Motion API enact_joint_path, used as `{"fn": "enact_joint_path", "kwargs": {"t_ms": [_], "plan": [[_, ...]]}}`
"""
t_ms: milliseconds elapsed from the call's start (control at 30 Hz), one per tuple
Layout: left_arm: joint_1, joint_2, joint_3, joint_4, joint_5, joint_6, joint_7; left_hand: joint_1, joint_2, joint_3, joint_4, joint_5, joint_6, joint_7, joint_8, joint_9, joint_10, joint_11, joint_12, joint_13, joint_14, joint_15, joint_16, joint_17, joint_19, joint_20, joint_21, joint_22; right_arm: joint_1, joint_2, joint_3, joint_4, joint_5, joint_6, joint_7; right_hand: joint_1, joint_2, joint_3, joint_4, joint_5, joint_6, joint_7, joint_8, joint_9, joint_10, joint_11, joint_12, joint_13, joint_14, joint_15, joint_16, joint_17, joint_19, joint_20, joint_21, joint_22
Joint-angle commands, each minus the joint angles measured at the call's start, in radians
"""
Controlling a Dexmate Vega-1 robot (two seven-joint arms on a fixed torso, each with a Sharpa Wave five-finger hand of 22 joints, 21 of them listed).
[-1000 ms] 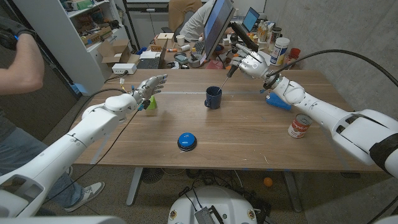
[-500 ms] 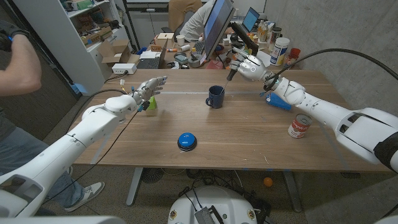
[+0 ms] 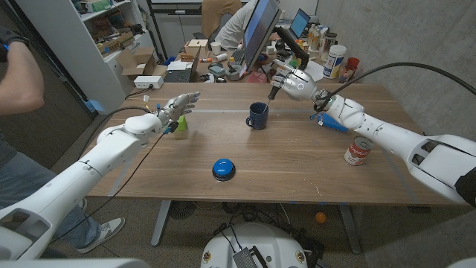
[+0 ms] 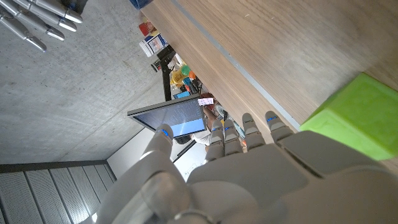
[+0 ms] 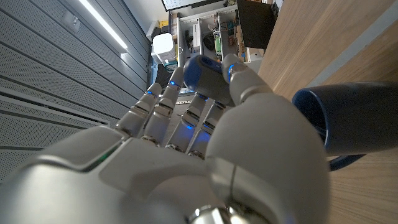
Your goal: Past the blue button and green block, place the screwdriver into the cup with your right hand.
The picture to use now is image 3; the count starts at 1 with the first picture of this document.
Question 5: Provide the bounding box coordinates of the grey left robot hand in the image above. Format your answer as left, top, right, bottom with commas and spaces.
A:
155, 92, 201, 130

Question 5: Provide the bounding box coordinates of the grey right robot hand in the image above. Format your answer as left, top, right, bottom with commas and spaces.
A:
268, 59, 332, 112

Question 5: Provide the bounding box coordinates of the black blue handled screwdriver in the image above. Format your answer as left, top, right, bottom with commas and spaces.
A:
262, 85, 282, 113

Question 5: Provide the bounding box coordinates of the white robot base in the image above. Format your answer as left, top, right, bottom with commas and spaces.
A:
200, 222, 309, 268

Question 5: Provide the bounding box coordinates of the person's bare forearm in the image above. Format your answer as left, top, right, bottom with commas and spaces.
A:
0, 40, 45, 116

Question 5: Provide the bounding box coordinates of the blue plastic block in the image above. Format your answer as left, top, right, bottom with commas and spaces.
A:
315, 111, 349, 133

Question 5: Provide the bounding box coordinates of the blue push button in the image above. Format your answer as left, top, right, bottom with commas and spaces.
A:
211, 158, 237, 182

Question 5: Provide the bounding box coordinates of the white paper sheet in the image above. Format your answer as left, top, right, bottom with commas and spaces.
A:
306, 60, 324, 84

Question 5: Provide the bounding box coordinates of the black laptop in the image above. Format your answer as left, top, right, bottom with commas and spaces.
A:
163, 46, 202, 83

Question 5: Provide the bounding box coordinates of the white power box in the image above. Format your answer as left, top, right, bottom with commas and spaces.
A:
133, 75, 164, 90

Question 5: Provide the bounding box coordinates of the pink pouch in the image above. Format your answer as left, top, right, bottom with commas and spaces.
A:
245, 71, 269, 83

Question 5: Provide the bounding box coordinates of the white canister blue label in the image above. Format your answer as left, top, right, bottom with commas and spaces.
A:
322, 44, 347, 80

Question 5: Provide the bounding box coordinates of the dark blue mug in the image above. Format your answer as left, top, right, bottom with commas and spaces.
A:
245, 102, 269, 131

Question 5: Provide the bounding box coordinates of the open cardboard box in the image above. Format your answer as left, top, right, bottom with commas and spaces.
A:
115, 47, 168, 81

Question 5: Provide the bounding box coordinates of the wooden tissue box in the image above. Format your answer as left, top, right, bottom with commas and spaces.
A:
184, 39, 210, 60

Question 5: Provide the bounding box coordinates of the open laptop blue screen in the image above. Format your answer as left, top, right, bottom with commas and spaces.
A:
289, 8, 312, 40

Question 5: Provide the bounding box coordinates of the grey tape roll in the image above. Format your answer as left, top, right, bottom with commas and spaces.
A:
225, 64, 243, 82

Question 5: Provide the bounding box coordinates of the tilted computer monitor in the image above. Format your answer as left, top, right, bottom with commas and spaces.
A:
243, 0, 283, 74

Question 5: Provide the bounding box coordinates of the seated person in white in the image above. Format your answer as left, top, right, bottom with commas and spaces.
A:
214, 0, 261, 51

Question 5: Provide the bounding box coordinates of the red white soup can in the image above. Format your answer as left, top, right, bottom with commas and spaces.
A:
343, 135, 374, 167

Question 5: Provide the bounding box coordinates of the brown office chair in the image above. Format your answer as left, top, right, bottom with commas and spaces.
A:
201, 0, 242, 40

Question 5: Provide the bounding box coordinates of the white shelf unit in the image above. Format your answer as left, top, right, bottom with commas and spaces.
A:
14, 0, 157, 115

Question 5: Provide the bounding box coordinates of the grey table leg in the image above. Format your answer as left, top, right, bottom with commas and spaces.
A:
337, 204, 362, 255
150, 200, 173, 247

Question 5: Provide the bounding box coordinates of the grey finned device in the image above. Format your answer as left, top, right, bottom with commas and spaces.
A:
232, 247, 260, 268

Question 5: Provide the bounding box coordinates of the person in grey shirt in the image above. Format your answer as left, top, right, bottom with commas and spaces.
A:
0, 130, 103, 250

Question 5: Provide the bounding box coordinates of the black white glove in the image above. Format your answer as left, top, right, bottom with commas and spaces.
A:
0, 25, 30, 63

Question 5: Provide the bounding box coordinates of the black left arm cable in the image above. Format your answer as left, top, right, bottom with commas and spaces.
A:
76, 106, 159, 161

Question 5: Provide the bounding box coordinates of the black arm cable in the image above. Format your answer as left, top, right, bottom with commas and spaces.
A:
76, 106, 159, 161
314, 62, 476, 112

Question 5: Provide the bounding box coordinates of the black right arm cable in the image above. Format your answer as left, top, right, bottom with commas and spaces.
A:
314, 62, 476, 112

